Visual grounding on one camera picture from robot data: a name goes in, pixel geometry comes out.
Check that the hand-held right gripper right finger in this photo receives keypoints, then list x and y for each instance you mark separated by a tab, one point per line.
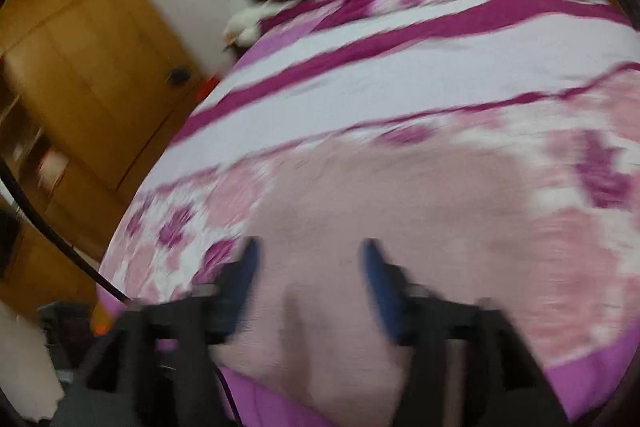
382	292

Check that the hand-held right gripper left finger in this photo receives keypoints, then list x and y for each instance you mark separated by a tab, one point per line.
240	279

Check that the pink knit sweater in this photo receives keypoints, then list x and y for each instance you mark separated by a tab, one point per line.
400	217

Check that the magenta white striped bedspread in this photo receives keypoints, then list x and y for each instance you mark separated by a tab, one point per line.
400	72

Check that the white cloth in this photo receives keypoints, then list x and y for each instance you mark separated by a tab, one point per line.
25	367

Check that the white plush toy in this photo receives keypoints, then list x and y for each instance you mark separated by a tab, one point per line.
250	22

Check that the yellow wooden wardrobe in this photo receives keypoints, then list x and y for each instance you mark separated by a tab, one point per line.
85	72

